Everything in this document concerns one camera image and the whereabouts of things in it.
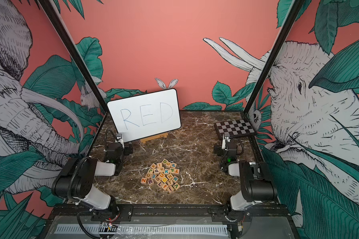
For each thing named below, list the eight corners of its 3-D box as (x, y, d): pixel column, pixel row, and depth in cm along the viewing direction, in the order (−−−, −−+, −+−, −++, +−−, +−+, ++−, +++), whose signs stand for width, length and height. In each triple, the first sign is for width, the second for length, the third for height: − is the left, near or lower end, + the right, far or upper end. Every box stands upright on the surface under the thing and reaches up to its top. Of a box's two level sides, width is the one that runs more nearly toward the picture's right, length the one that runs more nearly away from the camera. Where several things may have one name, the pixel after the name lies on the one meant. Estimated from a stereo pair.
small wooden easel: (142, 145, 102) (140, 140, 98) (142, 143, 103) (140, 139, 98) (169, 138, 106) (168, 133, 101) (168, 137, 107) (168, 132, 102)
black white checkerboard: (220, 139, 106) (221, 136, 104) (214, 125, 114) (215, 122, 112) (252, 134, 110) (254, 131, 107) (244, 121, 118) (246, 118, 115)
